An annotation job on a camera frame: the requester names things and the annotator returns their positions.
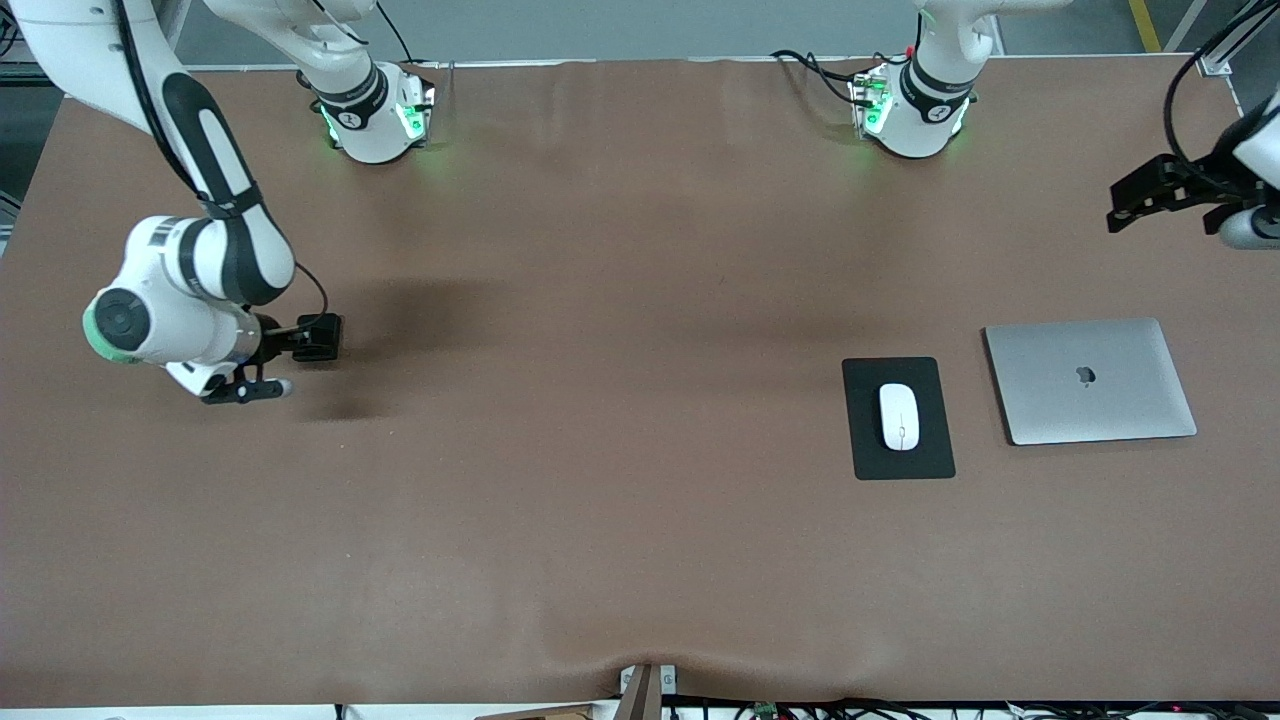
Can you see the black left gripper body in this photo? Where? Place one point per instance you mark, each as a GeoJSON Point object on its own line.
{"type": "Point", "coordinates": [1190, 184]}

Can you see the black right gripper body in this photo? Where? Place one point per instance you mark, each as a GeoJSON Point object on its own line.
{"type": "Point", "coordinates": [273, 341]}

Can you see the white computer mouse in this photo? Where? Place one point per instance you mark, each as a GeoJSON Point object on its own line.
{"type": "Point", "coordinates": [899, 415]}

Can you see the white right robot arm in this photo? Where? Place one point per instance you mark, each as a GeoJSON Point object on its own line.
{"type": "Point", "coordinates": [170, 325]}

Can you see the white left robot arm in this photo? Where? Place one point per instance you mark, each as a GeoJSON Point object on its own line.
{"type": "Point", "coordinates": [920, 110]}

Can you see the black mouse pad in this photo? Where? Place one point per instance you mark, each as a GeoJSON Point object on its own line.
{"type": "Point", "coordinates": [865, 450]}

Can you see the silver laptop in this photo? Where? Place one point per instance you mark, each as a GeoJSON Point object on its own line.
{"type": "Point", "coordinates": [1100, 400]}

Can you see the green dinosaur plush toy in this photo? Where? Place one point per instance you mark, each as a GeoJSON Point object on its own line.
{"type": "Point", "coordinates": [88, 335]}

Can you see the brown table cover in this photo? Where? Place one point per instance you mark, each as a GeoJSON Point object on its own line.
{"type": "Point", "coordinates": [640, 540]}

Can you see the aluminium frame profile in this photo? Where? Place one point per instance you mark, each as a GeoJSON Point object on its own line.
{"type": "Point", "coordinates": [1213, 63]}

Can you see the brown post with metal bracket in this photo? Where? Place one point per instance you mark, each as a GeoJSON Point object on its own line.
{"type": "Point", "coordinates": [640, 695]}

